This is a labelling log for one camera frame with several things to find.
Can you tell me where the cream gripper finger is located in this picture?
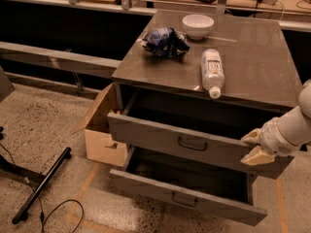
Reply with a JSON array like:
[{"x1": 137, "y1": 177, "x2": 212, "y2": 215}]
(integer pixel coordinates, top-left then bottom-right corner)
[
  {"x1": 241, "y1": 146, "x2": 275, "y2": 166},
  {"x1": 241, "y1": 128, "x2": 261, "y2": 144}
]

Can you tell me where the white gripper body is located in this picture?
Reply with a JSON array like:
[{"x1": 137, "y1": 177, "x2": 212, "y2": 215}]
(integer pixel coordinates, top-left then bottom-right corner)
[{"x1": 259, "y1": 117, "x2": 299, "y2": 156}]

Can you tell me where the grey top drawer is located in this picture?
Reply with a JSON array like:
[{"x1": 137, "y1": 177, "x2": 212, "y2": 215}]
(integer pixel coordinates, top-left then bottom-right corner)
[{"x1": 107, "y1": 89, "x2": 294, "y2": 179}]

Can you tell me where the grey drawer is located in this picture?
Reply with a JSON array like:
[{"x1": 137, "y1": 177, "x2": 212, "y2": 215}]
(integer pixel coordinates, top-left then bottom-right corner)
[
  {"x1": 109, "y1": 148, "x2": 267, "y2": 226},
  {"x1": 107, "y1": 89, "x2": 294, "y2": 179}
]

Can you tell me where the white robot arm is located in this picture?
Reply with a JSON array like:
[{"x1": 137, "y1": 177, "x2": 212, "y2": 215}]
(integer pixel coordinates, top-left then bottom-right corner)
[{"x1": 241, "y1": 80, "x2": 311, "y2": 166}]

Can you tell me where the grey bottom drawer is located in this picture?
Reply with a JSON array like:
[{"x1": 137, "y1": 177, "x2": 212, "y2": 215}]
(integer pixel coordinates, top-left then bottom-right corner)
[{"x1": 109, "y1": 148, "x2": 267, "y2": 226}]

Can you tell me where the grey metal drawer cabinet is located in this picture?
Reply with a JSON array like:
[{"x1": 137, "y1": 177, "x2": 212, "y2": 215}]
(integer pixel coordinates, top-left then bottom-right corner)
[{"x1": 111, "y1": 9, "x2": 304, "y2": 153}]

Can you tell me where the clear plastic water bottle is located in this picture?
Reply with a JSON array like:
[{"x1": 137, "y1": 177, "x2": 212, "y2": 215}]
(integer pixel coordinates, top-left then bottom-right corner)
[{"x1": 201, "y1": 49, "x2": 225, "y2": 99}]

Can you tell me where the white ceramic bowl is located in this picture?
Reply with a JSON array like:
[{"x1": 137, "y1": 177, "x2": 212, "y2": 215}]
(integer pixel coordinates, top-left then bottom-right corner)
[{"x1": 182, "y1": 15, "x2": 214, "y2": 40}]

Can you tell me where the crumpled blue chip bag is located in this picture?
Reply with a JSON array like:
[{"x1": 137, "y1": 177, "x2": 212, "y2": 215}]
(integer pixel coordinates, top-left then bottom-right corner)
[{"x1": 141, "y1": 27, "x2": 190, "y2": 58}]

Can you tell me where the brown cardboard box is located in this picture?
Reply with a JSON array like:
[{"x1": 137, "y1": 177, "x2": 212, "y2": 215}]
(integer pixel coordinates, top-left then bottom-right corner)
[{"x1": 73, "y1": 84, "x2": 127, "y2": 167}]

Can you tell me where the black stand leg bar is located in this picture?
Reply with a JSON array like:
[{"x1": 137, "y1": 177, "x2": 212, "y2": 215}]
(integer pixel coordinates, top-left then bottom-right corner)
[{"x1": 12, "y1": 148, "x2": 71, "y2": 224}]

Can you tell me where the grey metal frame rail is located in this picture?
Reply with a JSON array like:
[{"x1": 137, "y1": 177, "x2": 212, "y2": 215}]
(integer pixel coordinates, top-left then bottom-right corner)
[{"x1": 0, "y1": 42, "x2": 121, "y2": 79}]

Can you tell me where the black floor cable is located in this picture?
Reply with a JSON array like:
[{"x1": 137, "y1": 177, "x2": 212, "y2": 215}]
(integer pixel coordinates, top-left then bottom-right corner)
[{"x1": 0, "y1": 143, "x2": 85, "y2": 233}]

